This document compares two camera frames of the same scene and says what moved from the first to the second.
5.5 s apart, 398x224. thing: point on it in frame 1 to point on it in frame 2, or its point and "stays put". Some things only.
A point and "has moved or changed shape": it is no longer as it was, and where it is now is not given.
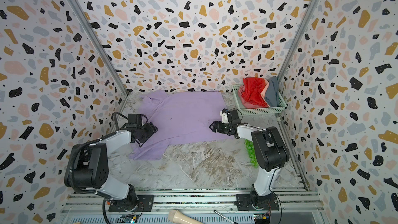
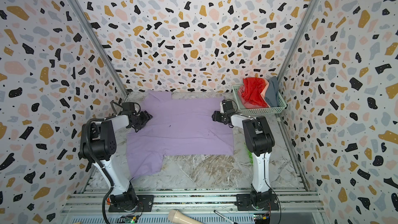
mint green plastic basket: [281, 105] stays put
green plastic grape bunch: [251, 151] stays put
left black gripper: [150, 128] to [144, 116]
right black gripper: [219, 126] to [220, 117]
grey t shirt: [272, 95] stays put
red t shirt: [251, 92] stays put
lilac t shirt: [180, 117] has moved or changed shape
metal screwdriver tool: [225, 217] stays put
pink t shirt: [247, 105] stays put
